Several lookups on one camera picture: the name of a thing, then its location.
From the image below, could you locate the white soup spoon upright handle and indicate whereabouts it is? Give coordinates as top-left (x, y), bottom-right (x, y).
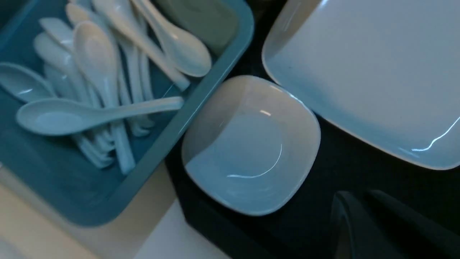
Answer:
top-left (92, 0), bottom-right (190, 91)

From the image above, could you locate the white soup spoon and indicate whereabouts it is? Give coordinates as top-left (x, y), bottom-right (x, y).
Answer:
top-left (132, 0), bottom-right (212, 77)
top-left (0, 62), bottom-right (58, 103)
top-left (16, 96), bottom-right (185, 136)
top-left (73, 21), bottom-right (136, 175)

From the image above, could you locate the blue plastic spoon bin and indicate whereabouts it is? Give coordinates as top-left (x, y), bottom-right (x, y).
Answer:
top-left (0, 0), bottom-right (255, 227)

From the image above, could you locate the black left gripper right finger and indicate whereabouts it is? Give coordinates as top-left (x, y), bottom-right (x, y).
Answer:
top-left (367, 190), bottom-right (460, 259)

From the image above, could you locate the white square bowl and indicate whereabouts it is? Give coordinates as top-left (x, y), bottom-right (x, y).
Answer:
top-left (180, 75), bottom-right (321, 217)

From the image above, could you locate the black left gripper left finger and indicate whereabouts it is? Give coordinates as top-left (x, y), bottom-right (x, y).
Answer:
top-left (330, 191), bottom-right (403, 259)

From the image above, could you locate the large white rice plate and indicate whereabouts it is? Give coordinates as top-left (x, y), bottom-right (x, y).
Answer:
top-left (261, 0), bottom-right (460, 170)

